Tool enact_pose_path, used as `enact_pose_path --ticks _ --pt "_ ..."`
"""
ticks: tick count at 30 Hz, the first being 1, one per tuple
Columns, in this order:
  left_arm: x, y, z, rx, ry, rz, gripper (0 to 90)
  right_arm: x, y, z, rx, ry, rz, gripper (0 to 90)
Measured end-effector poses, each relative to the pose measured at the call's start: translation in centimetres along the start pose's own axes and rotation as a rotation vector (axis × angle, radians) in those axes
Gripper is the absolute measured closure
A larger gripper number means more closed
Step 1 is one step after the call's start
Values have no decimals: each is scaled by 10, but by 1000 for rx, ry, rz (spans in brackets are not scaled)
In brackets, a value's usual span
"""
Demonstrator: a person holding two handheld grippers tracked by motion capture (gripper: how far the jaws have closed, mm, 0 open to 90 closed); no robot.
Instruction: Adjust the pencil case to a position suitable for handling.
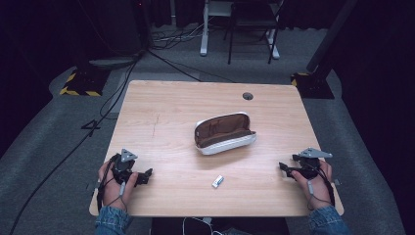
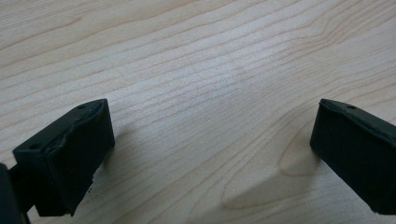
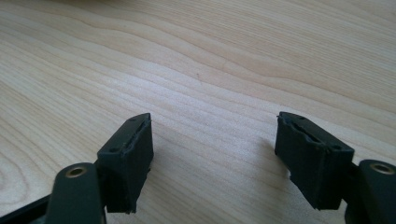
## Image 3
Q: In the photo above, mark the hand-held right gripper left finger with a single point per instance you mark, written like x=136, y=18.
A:
x=129, y=168

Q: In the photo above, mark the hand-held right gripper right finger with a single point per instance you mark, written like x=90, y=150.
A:
x=311, y=168

